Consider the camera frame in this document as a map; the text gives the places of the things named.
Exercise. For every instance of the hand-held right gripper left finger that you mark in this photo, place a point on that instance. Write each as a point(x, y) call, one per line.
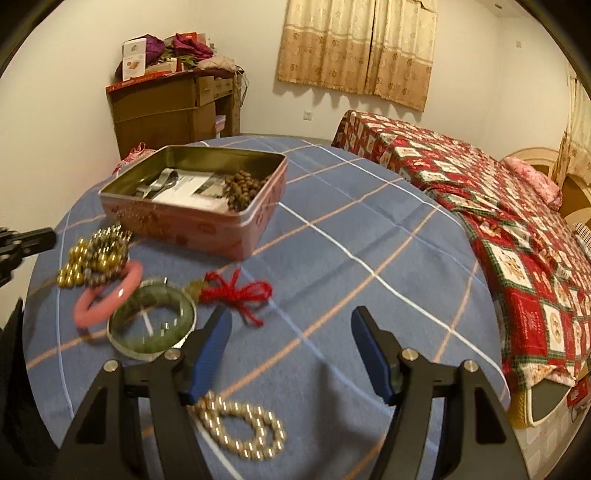
point(212, 341)

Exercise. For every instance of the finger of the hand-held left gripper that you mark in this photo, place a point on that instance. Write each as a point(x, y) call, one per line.
point(32, 239)

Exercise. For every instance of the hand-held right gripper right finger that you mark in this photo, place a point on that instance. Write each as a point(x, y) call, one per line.
point(369, 341)

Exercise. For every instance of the red tassel pendant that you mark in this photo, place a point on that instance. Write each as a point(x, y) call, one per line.
point(235, 293)

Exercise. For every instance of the green jade bangle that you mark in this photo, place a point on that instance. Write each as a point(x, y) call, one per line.
point(157, 295)

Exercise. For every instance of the pink bangle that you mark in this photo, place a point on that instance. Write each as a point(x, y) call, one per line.
point(92, 316)

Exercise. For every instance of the pink tin box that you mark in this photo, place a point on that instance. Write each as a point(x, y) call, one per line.
point(184, 230)

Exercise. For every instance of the blue plaid tablecloth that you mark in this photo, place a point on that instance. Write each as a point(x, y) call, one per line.
point(346, 230)

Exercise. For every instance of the colourful clothes pile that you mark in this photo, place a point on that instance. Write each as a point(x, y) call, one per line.
point(134, 154)

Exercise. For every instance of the white paper leaflet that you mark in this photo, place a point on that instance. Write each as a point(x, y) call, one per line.
point(194, 194)

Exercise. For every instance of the brown wooden desk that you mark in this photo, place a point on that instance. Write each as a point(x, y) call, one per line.
point(152, 124)

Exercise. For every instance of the red patchwork quilt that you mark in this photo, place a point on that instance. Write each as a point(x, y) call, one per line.
point(508, 240)

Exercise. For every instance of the flat red box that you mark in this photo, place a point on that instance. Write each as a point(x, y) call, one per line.
point(124, 85)

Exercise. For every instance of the white product box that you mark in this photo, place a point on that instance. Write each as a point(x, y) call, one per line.
point(131, 60)

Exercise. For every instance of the red and white box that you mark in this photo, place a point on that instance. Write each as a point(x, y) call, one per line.
point(161, 66)

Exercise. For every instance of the purple storage box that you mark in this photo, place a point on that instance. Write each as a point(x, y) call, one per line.
point(220, 124)

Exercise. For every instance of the pink pillow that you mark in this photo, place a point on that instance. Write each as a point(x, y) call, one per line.
point(535, 180)

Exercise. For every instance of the striped pillow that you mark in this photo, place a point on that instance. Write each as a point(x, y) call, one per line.
point(584, 237)

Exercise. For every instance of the purple cloth pile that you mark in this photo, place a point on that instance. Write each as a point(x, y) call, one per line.
point(189, 46)

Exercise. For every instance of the beige bed headboard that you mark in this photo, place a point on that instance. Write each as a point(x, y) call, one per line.
point(575, 198)

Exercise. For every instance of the pink quilted cushion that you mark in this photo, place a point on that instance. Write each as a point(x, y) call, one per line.
point(219, 62)

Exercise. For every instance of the beige patterned window curtain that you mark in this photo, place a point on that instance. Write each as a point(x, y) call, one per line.
point(346, 46)

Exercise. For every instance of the beige patterned side curtain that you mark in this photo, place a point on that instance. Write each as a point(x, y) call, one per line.
point(579, 129)

